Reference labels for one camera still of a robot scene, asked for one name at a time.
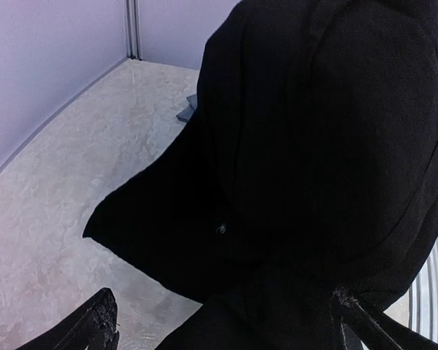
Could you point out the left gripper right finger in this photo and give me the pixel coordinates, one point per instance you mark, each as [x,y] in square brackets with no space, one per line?
[371,326]

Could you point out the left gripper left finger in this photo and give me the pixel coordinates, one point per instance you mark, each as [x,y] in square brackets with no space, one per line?
[92,326]

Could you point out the black long sleeve shirt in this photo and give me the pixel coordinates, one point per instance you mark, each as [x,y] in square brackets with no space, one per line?
[310,163]

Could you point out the grey folded shirt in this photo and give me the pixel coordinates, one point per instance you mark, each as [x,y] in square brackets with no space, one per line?
[185,115]

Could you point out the aluminium front rail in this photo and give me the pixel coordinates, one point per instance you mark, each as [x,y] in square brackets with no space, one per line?
[423,296]

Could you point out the right aluminium corner post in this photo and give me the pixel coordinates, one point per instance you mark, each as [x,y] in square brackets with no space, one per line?
[134,50]

